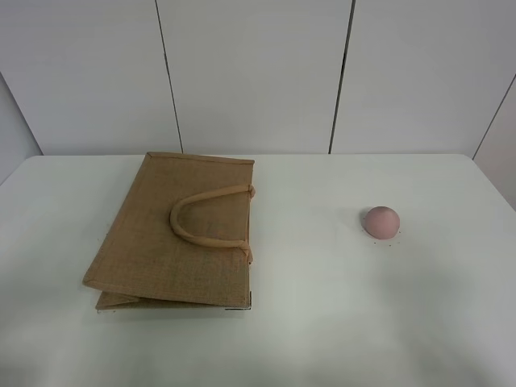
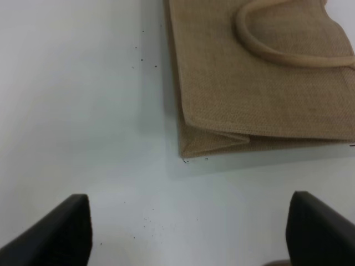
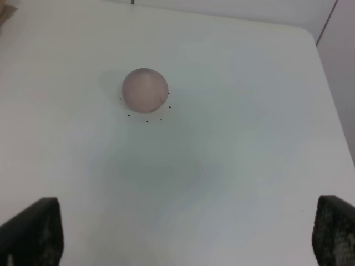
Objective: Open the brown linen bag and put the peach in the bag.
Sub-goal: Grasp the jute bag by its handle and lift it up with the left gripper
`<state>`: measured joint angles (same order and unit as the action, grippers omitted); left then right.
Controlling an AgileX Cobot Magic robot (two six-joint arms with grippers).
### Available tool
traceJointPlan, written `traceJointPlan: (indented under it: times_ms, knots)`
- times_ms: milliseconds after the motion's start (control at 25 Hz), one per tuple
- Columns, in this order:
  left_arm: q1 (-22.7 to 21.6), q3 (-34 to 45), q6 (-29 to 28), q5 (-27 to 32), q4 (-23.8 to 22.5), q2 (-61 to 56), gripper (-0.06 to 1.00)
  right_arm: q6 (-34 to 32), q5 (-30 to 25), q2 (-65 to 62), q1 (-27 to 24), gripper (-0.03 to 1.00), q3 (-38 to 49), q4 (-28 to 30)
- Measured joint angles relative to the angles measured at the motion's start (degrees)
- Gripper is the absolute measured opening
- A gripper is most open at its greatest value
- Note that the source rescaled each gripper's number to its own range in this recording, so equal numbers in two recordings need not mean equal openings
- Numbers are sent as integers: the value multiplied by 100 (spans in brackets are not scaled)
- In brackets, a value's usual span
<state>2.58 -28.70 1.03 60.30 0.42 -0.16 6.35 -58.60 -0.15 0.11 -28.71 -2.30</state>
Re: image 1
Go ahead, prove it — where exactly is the brown linen tote bag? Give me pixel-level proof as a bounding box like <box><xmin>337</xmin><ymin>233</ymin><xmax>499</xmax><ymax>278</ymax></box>
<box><xmin>82</xmin><ymin>152</ymin><xmax>255</xmax><ymax>310</ymax></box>

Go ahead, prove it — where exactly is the pink peach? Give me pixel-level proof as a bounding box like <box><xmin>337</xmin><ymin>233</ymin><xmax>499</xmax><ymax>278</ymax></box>
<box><xmin>360</xmin><ymin>206</ymin><xmax>401</xmax><ymax>240</ymax></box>

